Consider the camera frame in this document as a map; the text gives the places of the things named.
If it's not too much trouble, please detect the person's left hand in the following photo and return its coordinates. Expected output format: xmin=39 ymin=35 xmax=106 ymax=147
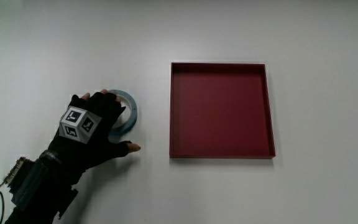
xmin=47 ymin=89 xmax=142 ymax=172

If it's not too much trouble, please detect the red square tray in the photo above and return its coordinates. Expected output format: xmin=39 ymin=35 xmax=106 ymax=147
xmin=169 ymin=62 xmax=277 ymax=160

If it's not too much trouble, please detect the person's left forearm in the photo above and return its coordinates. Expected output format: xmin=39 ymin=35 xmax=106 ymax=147
xmin=4 ymin=150 xmax=85 ymax=224

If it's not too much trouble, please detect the black forearm sensor module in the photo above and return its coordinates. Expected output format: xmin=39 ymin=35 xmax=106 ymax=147
xmin=4 ymin=156 xmax=48 ymax=212

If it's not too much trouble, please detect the blue tape roll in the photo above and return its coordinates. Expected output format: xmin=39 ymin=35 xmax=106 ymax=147
xmin=106 ymin=89 xmax=139 ymax=137

